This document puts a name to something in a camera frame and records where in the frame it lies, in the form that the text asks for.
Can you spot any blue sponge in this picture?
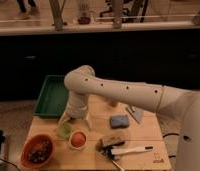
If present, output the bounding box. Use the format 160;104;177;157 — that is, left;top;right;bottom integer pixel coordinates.
109;115;130;129

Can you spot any green plastic tray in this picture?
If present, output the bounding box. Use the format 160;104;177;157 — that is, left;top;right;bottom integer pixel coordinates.
34;75;68;119

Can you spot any metal spoon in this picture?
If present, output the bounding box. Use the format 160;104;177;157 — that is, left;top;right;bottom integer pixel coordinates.
108;156;125;171

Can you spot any small green cup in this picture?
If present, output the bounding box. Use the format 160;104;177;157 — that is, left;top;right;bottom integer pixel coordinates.
57;122;72;139

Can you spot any grey triangular cloth piece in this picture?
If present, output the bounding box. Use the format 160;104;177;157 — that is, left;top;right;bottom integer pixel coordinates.
126;106;143;124

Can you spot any brown scrubbing brush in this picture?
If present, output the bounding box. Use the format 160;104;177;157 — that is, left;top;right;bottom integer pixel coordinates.
96;136;125;151

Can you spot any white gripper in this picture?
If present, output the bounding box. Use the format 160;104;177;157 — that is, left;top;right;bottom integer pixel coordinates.
58;96;92;130

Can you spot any white paper cup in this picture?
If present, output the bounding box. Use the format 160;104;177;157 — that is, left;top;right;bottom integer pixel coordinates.
68;130;87;150

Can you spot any black floor cable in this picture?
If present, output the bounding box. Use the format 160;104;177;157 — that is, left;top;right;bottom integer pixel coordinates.
161;132;181;159

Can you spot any orange bowl with food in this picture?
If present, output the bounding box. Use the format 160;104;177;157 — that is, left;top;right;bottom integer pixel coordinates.
21;134;54;169

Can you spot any red apple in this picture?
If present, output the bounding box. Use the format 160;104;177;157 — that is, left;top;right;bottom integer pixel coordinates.
71;133;86;148

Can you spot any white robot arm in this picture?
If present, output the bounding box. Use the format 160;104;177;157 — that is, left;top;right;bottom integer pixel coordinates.
58;65;200;171

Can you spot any white handled utensil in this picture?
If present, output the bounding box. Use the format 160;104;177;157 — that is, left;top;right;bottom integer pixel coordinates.
111;146;153;155

